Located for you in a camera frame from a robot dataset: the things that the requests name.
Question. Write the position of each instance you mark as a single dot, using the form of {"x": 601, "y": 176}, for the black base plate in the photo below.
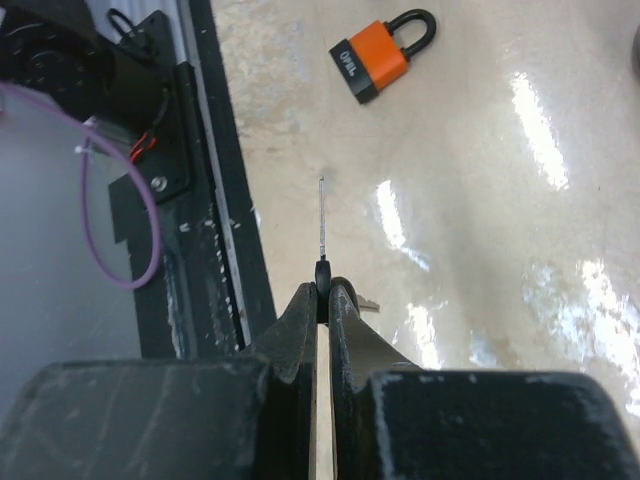
{"x": 210, "y": 296}

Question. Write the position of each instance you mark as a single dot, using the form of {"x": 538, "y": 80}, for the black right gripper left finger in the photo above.
{"x": 247, "y": 416}

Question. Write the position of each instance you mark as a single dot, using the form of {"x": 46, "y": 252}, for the orange padlock key bunch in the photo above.
{"x": 323, "y": 273}

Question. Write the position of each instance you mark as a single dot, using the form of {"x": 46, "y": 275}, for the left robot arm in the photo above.
{"x": 54, "y": 47}

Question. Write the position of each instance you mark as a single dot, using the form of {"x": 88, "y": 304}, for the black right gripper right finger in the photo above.
{"x": 395, "y": 420}

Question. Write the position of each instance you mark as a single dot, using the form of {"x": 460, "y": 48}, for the orange black padlock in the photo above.
{"x": 371, "y": 60}

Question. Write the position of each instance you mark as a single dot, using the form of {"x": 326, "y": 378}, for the silver pull-tab tin can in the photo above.
{"x": 635, "y": 54}

